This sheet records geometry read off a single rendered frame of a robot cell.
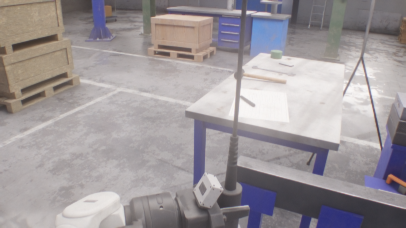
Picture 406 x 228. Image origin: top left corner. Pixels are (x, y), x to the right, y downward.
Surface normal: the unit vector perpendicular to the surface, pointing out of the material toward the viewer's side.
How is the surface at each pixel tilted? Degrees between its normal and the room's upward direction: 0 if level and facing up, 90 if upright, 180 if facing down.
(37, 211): 0
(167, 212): 37
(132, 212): 49
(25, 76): 90
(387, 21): 90
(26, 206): 0
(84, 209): 23
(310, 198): 90
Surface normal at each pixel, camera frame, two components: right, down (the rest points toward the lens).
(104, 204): 0.62, -0.76
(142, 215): 0.19, -0.54
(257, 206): -0.42, 0.37
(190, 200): 0.03, -0.91
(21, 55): 0.94, 0.17
